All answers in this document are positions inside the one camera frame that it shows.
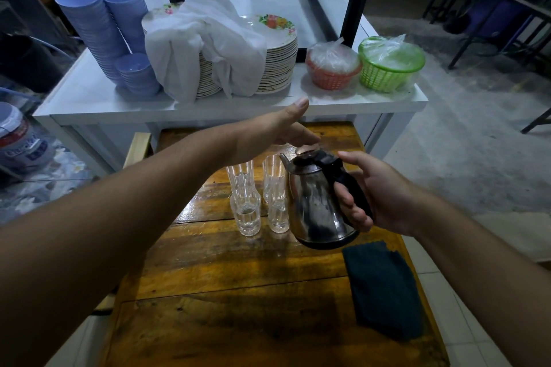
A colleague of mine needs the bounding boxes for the person's left hand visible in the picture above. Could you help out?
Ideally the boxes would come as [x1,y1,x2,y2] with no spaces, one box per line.
[223,98,322,168]

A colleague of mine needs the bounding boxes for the person's right hand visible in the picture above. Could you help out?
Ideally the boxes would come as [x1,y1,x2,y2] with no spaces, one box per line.
[333,151,421,237]

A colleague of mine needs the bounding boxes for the steel kettle with black handle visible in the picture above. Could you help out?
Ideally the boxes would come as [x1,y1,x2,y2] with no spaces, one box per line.
[279,144,373,250]

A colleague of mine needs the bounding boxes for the person's left forearm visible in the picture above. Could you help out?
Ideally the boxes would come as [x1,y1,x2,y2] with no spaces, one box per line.
[0,122,235,367]

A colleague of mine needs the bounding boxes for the person's right forearm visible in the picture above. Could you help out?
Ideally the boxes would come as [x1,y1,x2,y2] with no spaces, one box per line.
[405,190,551,367]

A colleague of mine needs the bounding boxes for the orange plastic basket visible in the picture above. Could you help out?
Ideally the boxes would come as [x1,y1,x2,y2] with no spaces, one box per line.
[305,55,363,91]

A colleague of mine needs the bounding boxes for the stack of floral plates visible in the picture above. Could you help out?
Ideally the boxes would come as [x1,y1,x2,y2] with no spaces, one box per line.
[240,14,299,95]
[141,2,223,99]

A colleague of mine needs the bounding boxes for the clear drinking glass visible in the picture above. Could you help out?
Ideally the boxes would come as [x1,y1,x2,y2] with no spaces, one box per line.
[262,154,287,204]
[267,184,290,234]
[229,190,262,237]
[226,160,255,208]

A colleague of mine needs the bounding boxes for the clear plastic bag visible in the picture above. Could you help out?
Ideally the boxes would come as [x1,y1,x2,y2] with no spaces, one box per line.
[306,37,361,75]
[359,34,424,92]

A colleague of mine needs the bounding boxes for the green plastic basket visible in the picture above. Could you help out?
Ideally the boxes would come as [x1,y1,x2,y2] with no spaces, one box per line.
[358,37,426,93]

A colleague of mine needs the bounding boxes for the white crumpled cloth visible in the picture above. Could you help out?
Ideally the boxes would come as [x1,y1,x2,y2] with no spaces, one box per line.
[144,0,268,104]

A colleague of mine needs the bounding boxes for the dark teal cloth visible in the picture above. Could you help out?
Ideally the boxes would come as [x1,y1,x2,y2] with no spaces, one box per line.
[342,241,425,341]

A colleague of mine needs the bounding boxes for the short stack of blue bowls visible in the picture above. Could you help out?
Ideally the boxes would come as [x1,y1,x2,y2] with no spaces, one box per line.
[115,53,162,97]

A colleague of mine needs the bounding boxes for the wooden table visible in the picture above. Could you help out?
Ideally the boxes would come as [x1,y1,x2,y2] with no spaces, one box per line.
[100,121,451,367]

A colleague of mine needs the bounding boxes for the black metal stool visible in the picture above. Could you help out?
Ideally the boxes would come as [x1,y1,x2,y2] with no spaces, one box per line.
[422,0,458,22]

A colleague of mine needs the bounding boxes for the black chair leg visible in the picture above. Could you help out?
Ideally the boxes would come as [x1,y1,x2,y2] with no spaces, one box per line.
[520,108,551,134]

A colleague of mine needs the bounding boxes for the white serving counter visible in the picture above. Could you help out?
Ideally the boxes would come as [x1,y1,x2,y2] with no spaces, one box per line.
[33,0,429,178]

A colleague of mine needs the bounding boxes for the tall stack of blue bowls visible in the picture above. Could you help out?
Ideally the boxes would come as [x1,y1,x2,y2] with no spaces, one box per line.
[55,0,131,85]
[102,0,150,54]

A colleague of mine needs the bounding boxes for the blue plastic barrel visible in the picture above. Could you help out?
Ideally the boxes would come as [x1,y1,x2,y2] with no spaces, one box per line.
[466,0,548,40]

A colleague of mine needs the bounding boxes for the white paint bucket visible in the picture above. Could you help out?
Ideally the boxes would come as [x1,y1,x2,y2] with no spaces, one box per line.
[0,102,56,175]

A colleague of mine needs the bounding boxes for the black metal frame table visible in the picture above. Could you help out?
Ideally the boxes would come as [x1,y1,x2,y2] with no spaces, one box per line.
[448,0,551,71]

